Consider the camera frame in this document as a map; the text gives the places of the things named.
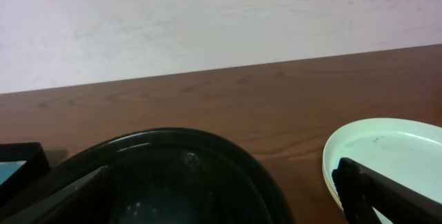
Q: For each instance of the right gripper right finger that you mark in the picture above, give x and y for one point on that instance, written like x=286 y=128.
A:
x=363 y=192

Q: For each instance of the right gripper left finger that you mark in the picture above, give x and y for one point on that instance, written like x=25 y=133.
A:
x=89 y=199

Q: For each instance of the yellow plate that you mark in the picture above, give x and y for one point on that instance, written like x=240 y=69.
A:
x=332 y=191

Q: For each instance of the light blue plate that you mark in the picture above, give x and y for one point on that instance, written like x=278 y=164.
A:
x=405 y=151

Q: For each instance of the black rectangular water tray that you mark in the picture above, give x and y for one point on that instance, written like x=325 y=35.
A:
x=21 y=165

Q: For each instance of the round black tray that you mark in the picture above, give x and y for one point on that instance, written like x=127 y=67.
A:
x=171 y=175

